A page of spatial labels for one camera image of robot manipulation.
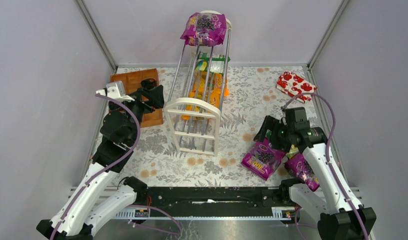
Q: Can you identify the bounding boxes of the purple grape candy bag front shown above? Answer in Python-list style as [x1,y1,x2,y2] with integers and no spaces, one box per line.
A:
[241,138,286,181]

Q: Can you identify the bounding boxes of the purple grape candy bag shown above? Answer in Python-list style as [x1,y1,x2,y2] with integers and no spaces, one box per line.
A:
[180,12,227,47]
[284,153,320,192]
[241,138,286,181]

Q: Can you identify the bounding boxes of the orange candy bag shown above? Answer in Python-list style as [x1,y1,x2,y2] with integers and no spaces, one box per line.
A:
[191,71,224,94]
[181,87,223,121]

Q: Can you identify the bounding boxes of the green Fox's candy bag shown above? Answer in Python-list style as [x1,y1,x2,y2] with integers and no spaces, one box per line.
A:
[195,52,226,74]

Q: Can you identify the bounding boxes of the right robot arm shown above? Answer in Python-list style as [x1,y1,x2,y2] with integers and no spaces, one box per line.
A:
[254,107,376,240]

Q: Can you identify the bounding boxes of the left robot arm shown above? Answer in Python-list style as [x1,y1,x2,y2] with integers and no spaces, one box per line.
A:
[36,81,165,240]

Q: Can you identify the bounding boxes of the yellow green candy bag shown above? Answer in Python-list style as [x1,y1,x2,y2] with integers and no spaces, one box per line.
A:
[266,130,299,159]

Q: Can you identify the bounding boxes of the cream and metal shelf rack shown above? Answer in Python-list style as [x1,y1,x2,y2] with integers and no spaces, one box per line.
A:
[163,10,232,157]

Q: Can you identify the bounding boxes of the brown wooden compartment tray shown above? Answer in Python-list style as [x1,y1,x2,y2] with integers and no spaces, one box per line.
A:
[110,68,164,128]

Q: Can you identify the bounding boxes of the floral table mat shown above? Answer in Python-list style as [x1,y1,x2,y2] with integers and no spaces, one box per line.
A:
[109,66,308,187]

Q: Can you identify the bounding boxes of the red white heart bag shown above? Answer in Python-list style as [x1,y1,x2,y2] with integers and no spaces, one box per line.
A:
[276,71,318,103]

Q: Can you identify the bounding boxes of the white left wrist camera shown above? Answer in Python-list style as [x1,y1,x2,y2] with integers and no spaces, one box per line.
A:
[96,81,135,102]

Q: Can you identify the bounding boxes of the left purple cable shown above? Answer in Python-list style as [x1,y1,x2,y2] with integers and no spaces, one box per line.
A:
[49,93,141,240]

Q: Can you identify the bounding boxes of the purple cable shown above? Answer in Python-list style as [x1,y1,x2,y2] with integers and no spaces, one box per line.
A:
[281,92,370,240]
[49,93,141,240]

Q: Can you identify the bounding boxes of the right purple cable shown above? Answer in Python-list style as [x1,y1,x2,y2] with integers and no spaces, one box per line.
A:
[281,92,370,240]

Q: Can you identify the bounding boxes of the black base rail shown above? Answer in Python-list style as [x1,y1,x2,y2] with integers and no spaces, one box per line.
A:
[121,186,312,220]

